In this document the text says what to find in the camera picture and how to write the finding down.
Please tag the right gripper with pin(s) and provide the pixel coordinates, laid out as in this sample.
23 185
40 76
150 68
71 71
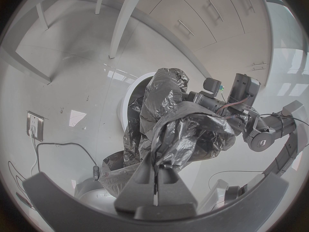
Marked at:
207 103

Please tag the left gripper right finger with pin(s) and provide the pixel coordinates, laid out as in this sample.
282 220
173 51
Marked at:
176 194

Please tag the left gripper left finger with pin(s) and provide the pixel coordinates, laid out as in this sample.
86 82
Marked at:
128 197

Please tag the black plastic bag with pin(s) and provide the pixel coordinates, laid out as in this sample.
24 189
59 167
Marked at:
183 129

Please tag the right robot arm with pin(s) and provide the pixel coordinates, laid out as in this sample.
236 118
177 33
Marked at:
263 139

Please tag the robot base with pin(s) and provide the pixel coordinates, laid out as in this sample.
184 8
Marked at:
89 192

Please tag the white trash bin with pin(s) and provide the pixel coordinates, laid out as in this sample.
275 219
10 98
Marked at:
122 110

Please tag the beige cabinet with drawers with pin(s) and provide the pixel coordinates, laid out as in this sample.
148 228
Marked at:
205 20

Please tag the grey and white chair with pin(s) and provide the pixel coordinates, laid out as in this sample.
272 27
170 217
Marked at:
120 20

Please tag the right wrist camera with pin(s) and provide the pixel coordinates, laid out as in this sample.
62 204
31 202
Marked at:
212 86

